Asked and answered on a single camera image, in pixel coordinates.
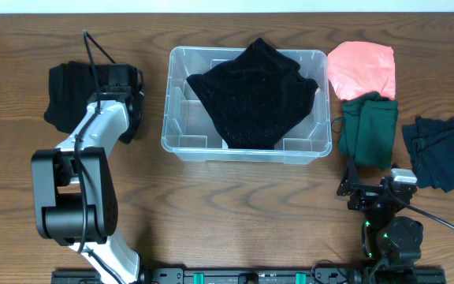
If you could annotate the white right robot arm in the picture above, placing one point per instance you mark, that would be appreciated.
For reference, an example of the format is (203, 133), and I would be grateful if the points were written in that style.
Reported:
(391, 241)

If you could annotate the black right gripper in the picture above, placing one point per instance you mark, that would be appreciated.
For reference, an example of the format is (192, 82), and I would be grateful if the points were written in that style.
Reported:
(367, 193)

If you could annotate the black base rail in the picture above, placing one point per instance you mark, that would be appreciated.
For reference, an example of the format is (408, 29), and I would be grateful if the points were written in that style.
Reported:
(316, 275)

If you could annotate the dark navy garment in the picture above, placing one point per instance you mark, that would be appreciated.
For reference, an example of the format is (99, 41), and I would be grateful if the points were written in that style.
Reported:
(430, 144)

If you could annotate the clear plastic storage bin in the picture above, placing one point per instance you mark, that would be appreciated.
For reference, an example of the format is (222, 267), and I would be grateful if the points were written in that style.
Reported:
(189, 133)

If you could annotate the dark green folded garment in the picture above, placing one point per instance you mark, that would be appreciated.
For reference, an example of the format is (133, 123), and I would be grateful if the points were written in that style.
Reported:
(369, 129)

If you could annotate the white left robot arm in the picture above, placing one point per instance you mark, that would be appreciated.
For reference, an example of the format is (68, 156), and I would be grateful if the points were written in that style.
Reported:
(74, 196)

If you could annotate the pink folded garment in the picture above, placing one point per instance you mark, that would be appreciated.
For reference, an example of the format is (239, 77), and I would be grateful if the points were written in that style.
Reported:
(356, 68)

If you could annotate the black sparkly knit garment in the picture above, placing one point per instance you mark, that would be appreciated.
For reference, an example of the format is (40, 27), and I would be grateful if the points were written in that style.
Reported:
(256, 98)

